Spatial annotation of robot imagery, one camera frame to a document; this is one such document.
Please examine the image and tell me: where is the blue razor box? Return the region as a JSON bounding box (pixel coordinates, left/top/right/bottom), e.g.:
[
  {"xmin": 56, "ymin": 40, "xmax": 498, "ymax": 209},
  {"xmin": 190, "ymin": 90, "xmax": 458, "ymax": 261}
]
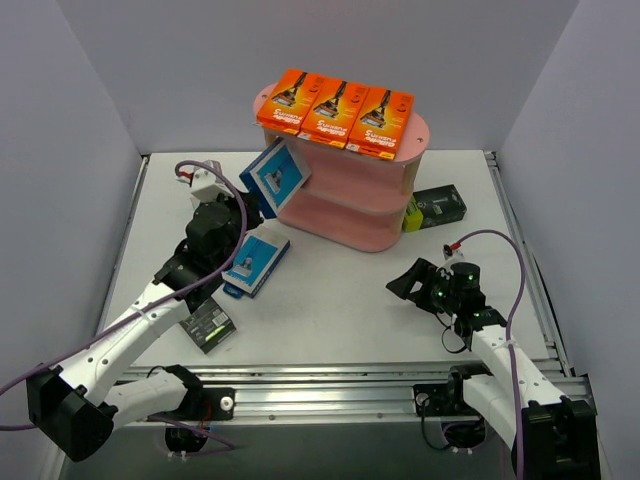
[
  {"xmin": 239, "ymin": 138, "xmax": 311, "ymax": 219},
  {"xmin": 222, "ymin": 228, "xmax": 291, "ymax": 299}
]

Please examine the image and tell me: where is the black green razor box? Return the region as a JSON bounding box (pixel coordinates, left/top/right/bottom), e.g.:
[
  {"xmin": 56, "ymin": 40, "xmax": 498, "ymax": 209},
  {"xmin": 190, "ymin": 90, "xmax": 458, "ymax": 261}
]
[
  {"xmin": 180, "ymin": 298, "xmax": 236, "ymax": 354},
  {"xmin": 402, "ymin": 184, "xmax": 467, "ymax": 233}
]

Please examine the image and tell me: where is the small orange razor box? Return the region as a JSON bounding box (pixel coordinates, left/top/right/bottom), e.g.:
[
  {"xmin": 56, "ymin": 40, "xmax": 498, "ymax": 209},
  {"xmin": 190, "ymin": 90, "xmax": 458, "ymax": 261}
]
[{"xmin": 345, "ymin": 87, "xmax": 414, "ymax": 161}]

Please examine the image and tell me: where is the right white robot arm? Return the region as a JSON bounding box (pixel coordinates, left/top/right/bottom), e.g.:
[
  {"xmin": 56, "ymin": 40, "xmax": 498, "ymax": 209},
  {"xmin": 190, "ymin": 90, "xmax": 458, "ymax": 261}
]
[{"xmin": 386, "ymin": 259, "xmax": 601, "ymax": 479}]

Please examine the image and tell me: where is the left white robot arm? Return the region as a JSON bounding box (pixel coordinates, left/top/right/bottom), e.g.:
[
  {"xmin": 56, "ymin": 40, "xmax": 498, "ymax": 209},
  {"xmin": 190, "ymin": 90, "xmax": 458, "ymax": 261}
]
[{"xmin": 26, "ymin": 192, "xmax": 263, "ymax": 462}]

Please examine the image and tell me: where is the pink three-tier shelf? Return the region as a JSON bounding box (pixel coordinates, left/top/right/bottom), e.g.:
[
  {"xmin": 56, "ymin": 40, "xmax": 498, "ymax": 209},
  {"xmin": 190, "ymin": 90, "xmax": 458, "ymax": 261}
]
[{"xmin": 264, "ymin": 113, "xmax": 430, "ymax": 253}]

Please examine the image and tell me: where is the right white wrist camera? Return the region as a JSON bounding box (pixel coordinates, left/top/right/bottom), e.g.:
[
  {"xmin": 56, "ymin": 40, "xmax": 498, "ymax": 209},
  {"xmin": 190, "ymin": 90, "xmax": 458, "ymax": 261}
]
[{"xmin": 442, "ymin": 242, "xmax": 465, "ymax": 263}]

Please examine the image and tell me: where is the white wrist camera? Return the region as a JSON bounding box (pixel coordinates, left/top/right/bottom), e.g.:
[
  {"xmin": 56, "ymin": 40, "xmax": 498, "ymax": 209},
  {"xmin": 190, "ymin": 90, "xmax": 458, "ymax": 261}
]
[
  {"xmin": 442, "ymin": 242, "xmax": 465, "ymax": 263},
  {"xmin": 177, "ymin": 165, "xmax": 231, "ymax": 209}
]

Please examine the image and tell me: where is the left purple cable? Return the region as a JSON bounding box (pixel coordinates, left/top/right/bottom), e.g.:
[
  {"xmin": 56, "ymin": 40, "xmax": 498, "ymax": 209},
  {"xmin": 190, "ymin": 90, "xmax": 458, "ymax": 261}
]
[{"xmin": 0, "ymin": 159, "xmax": 249, "ymax": 451}]

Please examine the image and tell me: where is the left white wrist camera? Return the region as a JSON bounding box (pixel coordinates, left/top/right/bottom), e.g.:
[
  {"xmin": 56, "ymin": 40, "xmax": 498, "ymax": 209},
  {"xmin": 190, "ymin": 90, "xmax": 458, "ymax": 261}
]
[{"xmin": 177, "ymin": 165, "xmax": 231, "ymax": 209}]

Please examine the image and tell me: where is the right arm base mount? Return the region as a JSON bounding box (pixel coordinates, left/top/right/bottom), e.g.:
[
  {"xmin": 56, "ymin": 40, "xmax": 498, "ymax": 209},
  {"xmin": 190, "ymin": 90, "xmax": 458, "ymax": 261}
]
[{"xmin": 412, "ymin": 383, "xmax": 496, "ymax": 455}]

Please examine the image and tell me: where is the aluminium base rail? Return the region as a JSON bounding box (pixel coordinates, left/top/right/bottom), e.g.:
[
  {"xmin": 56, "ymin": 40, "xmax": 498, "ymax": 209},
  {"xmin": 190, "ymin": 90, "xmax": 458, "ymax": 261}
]
[{"xmin": 54, "ymin": 367, "xmax": 599, "ymax": 429}]

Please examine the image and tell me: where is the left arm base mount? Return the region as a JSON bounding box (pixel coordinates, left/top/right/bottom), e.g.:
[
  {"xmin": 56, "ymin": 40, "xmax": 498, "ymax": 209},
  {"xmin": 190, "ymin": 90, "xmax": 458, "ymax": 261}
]
[{"xmin": 147, "ymin": 387, "xmax": 236, "ymax": 460}]

